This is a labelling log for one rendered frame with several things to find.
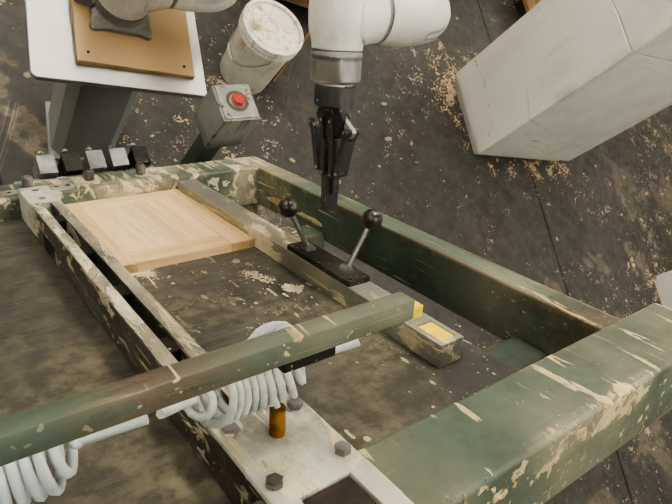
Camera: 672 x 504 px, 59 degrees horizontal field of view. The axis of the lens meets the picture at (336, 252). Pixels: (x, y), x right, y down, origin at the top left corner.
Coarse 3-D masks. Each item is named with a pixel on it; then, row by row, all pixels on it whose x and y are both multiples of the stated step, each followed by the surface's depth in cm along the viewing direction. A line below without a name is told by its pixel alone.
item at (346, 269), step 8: (368, 216) 104; (376, 216) 104; (368, 224) 104; (376, 224) 104; (368, 232) 106; (360, 240) 105; (360, 248) 106; (352, 256) 105; (344, 264) 106; (352, 264) 106; (344, 272) 105; (352, 272) 105
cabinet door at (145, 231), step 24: (168, 192) 152; (96, 216) 134; (120, 216) 135; (144, 216) 136; (168, 216) 137; (192, 216) 137; (216, 216) 138; (120, 240) 122; (144, 240) 123; (168, 240) 124; (192, 240) 123; (216, 240) 124; (240, 240) 125; (144, 264) 113; (168, 264) 116
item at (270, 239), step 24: (192, 192) 148; (216, 192) 148; (240, 216) 132; (264, 240) 123; (288, 240) 121; (288, 264) 117; (336, 288) 105; (360, 288) 102; (408, 336) 92; (432, 336) 89; (456, 336) 89; (432, 360) 88
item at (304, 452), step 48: (48, 192) 130; (48, 240) 115; (96, 240) 107; (96, 288) 91; (144, 288) 91; (144, 336) 78; (192, 432) 68; (240, 432) 57; (288, 432) 57; (336, 432) 57; (240, 480) 59; (288, 480) 51; (336, 480) 52; (384, 480) 52
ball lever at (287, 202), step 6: (288, 198) 107; (282, 204) 107; (288, 204) 107; (294, 204) 107; (282, 210) 107; (288, 210) 107; (294, 210) 107; (288, 216) 108; (294, 216) 109; (294, 222) 110; (300, 228) 111; (300, 234) 112; (306, 240) 113; (306, 246) 114; (312, 246) 114
